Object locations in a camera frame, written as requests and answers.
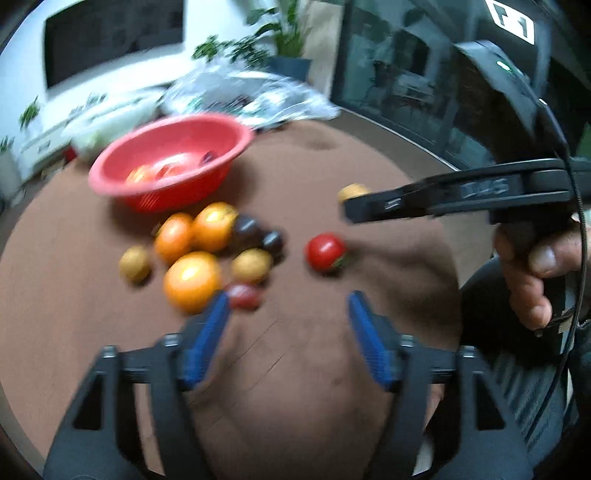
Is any large orange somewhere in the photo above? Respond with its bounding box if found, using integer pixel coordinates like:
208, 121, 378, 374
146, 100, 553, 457
163, 251, 222, 314

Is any red tomato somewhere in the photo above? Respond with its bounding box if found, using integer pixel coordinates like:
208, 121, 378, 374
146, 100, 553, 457
304, 233, 348, 274

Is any tangerine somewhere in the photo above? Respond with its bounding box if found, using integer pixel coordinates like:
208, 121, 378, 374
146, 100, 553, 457
154, 160, 194, 179
153, 213, 193, 265
125, 165, 156, 184

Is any person's right hand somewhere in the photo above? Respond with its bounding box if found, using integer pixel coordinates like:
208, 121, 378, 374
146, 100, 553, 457
493, 214, 582, 330

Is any small potato far left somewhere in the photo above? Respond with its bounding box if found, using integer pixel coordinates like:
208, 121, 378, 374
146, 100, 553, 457
118, 245, 152, 284

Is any striped curtain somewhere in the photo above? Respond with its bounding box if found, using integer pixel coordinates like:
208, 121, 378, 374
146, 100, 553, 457
303, 1, 345, 97

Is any small red plum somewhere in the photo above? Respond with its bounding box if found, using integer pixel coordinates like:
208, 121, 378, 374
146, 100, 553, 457
224, 283, 263, 311

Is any tangerine in pile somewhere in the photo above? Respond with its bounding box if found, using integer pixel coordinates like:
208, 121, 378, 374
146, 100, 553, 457
153, 213, 193, 265

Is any large plant blue pot right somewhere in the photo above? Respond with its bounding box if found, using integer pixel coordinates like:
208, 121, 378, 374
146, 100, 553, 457
245, 0, 311, 83

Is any clear plastic bag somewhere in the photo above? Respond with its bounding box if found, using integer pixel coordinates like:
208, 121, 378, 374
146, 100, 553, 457
159, 65, 341, 130

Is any orange upper right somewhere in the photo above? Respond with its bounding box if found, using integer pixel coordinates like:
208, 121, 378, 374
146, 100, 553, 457
191, 202, 238, 253

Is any dark plum on pile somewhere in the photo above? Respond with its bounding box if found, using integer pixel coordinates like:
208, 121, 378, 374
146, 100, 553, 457
229, 214, 264, 251

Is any dark plum right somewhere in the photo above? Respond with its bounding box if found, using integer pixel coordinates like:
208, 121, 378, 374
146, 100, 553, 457
262, 230, 286, 258

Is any leafy bush plant right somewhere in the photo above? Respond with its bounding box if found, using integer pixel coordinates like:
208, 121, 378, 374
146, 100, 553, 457
191, 35, 269, 70

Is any tangerine in red bowl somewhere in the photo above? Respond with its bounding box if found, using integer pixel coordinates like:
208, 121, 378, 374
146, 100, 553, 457
125, 165, 156, 184

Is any plant in white pot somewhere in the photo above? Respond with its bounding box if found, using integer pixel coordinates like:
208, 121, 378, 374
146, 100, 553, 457
0, 136, 22, 201

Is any red plastic colander bowl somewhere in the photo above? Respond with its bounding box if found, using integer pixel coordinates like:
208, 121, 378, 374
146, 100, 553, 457
88, 113, 254, 213

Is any white tv console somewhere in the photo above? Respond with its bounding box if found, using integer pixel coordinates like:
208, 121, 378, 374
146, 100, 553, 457
13, 87, 167, 181

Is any white plastic basin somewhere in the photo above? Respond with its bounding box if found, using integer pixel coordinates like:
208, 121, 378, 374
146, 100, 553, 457
62, 88, 164, 164

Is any small plant on console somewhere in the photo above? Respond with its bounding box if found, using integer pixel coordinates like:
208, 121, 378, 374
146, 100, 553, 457
19, 98, 41, 138

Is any black cable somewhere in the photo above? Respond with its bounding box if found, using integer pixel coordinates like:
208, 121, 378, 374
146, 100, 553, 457
526, 27, 590, 444

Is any black wall television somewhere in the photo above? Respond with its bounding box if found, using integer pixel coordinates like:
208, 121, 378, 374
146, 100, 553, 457
43, 0, 184, 88

